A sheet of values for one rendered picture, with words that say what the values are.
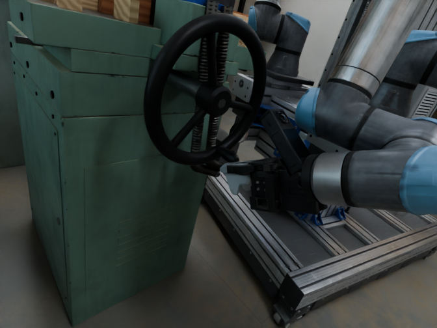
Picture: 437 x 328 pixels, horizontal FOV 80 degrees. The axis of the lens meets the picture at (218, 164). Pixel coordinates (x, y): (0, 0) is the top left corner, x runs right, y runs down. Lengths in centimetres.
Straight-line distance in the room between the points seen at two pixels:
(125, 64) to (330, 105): 41
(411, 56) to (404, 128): 50
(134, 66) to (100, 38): 8
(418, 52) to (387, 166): 60
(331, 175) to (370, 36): 23
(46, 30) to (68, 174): 29
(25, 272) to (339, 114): 115
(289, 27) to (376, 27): 76
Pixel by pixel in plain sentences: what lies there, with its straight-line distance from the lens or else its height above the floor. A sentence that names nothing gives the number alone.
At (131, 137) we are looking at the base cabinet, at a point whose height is 65.
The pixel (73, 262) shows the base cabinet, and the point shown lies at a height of 30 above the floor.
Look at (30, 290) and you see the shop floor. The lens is 119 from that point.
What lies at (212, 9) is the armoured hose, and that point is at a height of 96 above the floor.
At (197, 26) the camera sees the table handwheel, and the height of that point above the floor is 93.
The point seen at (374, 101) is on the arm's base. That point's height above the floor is 85.
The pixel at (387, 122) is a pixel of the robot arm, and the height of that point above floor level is 87.
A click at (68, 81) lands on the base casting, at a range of 58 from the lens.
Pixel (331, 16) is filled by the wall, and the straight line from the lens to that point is 412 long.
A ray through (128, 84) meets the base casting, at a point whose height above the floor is 78.
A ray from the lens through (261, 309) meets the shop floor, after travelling 120.
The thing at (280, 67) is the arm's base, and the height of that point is 84.
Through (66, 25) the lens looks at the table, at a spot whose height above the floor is 88.
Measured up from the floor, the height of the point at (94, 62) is 82.
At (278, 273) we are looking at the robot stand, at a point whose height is 19.
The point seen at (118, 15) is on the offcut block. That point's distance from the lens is 61.
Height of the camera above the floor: 93
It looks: 27 degrees down
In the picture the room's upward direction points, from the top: 15 degrees clockwise
